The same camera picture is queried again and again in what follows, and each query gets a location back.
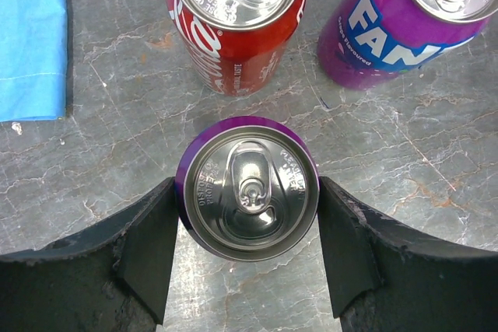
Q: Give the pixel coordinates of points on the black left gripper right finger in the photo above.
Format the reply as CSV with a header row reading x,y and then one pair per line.
x,y
383,275

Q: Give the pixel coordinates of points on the blue patterned cloth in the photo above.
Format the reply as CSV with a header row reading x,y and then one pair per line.
x,y
34,59

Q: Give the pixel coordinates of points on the purple Fanta can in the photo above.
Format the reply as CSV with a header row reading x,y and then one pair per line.
x,y
366,42

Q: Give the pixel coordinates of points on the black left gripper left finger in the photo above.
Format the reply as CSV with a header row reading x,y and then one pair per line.
x,y
111,276

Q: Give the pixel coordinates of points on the red cola can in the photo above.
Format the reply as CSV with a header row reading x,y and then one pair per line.
x,y
235,45

